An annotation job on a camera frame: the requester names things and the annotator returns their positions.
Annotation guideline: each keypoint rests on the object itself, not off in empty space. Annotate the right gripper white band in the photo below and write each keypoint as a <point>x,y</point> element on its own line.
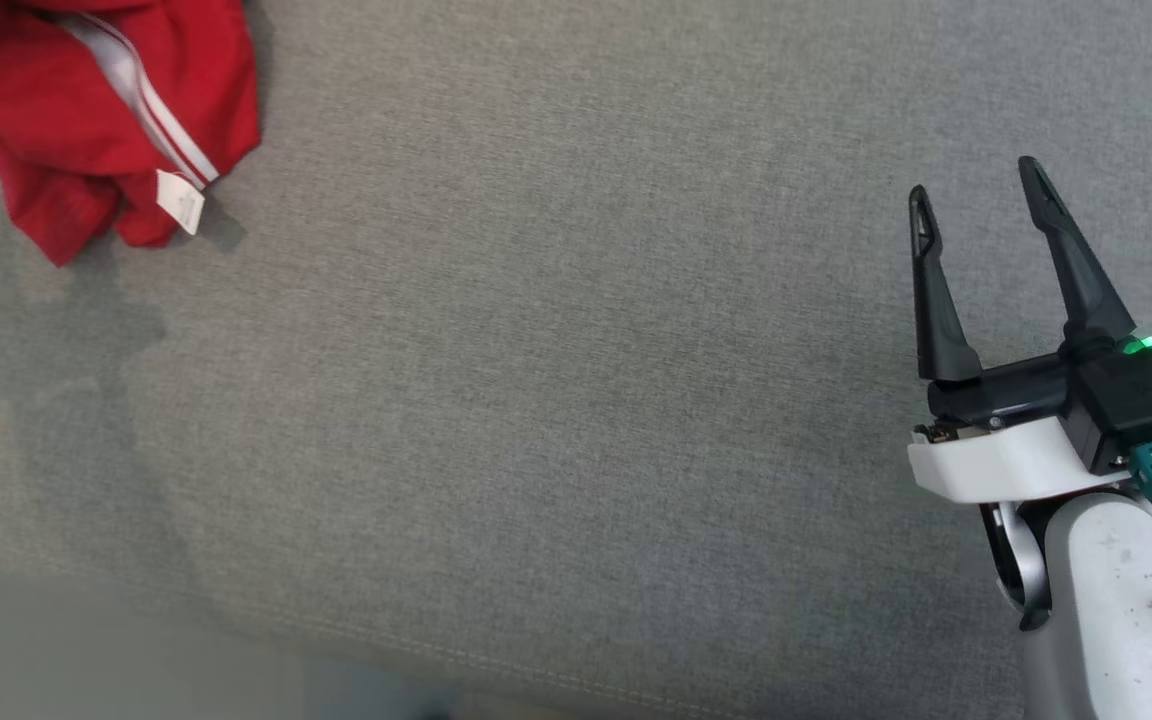
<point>1006,460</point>

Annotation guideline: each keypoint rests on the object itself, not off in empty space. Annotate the red garment with white trim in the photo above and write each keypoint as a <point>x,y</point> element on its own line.
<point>36,100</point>

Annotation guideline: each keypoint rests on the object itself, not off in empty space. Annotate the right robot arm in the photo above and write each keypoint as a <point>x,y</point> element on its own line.
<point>1106,620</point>

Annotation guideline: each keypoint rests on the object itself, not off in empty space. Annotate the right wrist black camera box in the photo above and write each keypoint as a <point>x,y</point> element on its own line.
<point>1136,400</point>

